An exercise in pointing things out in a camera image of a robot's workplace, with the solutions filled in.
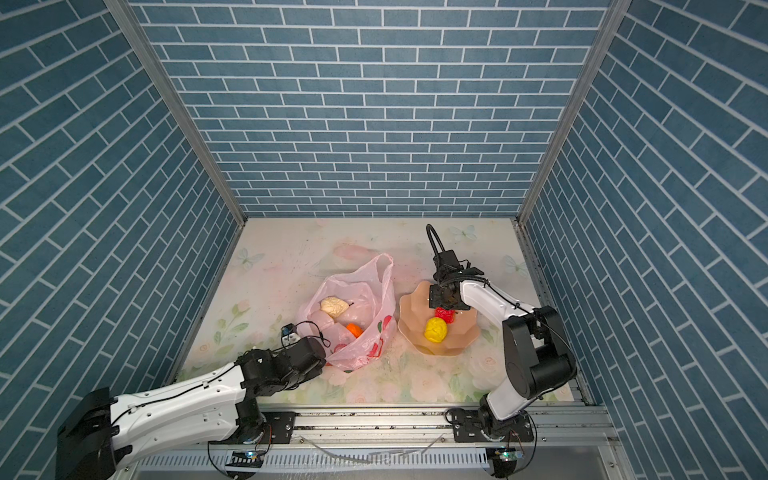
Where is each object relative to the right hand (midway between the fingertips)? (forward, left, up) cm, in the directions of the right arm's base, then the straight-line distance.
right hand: (442, 297), depth 92 cm
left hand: (-23, +33, -2) cm, 40 cm away
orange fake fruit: (-13, +25, +1) cm, 29 cm away
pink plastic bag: (-6, +28, -5) cm, 29 cm away
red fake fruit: (-6, -1, 0) cm, 6 cm away
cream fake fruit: (-6, +33, +1) cm, 34 cm away
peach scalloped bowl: (-5, +9, -4) cm, 11 cm away
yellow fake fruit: (-11, +2, +1) cm, 12 cm away
